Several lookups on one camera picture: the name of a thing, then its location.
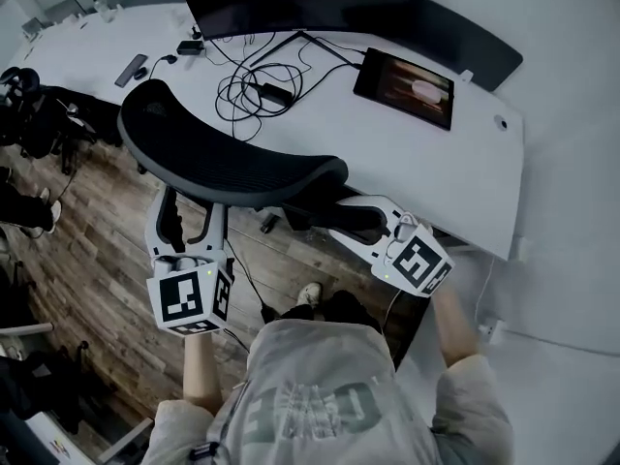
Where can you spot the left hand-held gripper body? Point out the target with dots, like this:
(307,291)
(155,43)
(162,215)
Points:
(181,298)

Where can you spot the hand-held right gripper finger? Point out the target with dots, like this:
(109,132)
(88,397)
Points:
(370,249)
(382,204)

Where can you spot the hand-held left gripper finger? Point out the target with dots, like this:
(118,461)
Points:
(156,226)
(218,230)

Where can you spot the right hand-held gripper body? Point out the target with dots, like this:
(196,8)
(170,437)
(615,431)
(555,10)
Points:
(416,259)

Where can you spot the black mesh office chair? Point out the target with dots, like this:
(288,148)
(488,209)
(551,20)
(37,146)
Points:
(218,163)

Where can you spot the person's left forearm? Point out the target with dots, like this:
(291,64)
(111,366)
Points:
(201,371)

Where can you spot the person's right forearm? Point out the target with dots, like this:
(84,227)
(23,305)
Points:
(457,332)

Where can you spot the white curved desk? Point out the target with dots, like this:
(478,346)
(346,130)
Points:
(387,163)

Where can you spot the person's black trousers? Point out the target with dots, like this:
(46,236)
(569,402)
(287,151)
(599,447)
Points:
(344,308)

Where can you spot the person's left white shoe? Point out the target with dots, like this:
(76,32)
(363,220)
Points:
(310,294)

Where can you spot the black tablet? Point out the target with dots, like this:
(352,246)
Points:
(407,90)

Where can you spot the black power brick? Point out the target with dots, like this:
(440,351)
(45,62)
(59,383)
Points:
(276,94)

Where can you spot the small white charger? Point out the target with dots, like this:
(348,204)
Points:
(466,75)

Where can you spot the small black oval device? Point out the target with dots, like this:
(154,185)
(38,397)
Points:
(141,72)

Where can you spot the person's grey printed t-shirt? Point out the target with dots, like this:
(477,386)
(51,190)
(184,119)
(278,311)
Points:
(319,395)

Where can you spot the grey remote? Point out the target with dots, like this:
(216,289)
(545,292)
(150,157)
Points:
(131,71)

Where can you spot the black adapter box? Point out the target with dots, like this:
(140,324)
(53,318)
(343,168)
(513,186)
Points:
(190,47)

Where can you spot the black desk divider panel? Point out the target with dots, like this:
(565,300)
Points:
(474,46)

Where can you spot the white long desk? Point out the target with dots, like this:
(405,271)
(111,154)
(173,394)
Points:
(48,429)

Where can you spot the colourful sticker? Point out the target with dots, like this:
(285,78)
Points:
(59,445)

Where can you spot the clear water bottle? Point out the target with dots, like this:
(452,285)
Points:
(102,9)

